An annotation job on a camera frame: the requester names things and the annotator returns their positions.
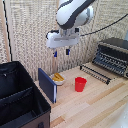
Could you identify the red plastic cup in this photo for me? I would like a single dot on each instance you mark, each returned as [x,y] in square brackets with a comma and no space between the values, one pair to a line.
[80,85]

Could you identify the black toaster oven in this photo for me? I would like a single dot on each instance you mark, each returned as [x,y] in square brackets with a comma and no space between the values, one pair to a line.
[111,55]

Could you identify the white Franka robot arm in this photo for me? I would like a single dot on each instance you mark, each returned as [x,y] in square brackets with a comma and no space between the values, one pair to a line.
[71,13]

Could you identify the black vertical pole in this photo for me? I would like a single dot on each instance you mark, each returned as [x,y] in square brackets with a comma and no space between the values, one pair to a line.
[7,30]

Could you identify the yellow food item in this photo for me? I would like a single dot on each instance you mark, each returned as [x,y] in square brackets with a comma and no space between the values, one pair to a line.
[58,77]

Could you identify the dark blue book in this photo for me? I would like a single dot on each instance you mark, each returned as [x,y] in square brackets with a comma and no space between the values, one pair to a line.
[46,83]

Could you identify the black fabric storage box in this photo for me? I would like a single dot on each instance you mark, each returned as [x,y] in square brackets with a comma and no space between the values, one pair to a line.
[20,96]

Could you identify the small white bowl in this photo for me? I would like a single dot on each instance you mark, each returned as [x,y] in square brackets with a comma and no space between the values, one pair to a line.
[59,82]

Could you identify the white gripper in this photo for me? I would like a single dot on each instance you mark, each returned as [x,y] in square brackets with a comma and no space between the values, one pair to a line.
[61,39]

